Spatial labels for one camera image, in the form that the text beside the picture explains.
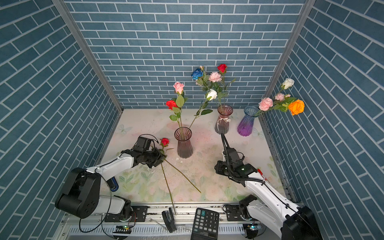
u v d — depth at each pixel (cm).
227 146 75
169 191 81
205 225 69
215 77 84
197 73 79
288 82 75
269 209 47
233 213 74
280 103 77
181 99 76
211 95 71
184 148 94
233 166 63
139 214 74
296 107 66
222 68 87
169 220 70
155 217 74
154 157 79
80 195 42
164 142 98
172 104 77
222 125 101
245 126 97
